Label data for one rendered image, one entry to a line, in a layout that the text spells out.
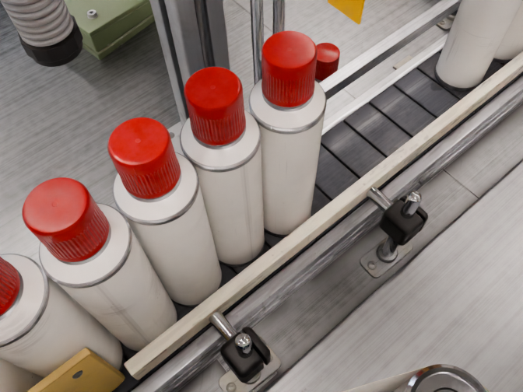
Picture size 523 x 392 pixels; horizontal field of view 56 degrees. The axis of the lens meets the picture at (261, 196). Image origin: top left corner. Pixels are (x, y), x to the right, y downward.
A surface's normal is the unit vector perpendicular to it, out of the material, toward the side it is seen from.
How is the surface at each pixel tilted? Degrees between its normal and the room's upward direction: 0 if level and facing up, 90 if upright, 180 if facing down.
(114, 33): 90
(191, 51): 90
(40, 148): 0
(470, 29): 90
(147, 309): 90
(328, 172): 0
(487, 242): 0
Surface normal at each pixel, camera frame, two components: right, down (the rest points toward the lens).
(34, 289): 0.65, -0.44
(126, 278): 0.78, 0.54
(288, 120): -0.03, 0.20
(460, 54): -0.63, 0.68
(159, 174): 0.59, 0.69
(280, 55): 0.00, -0.52
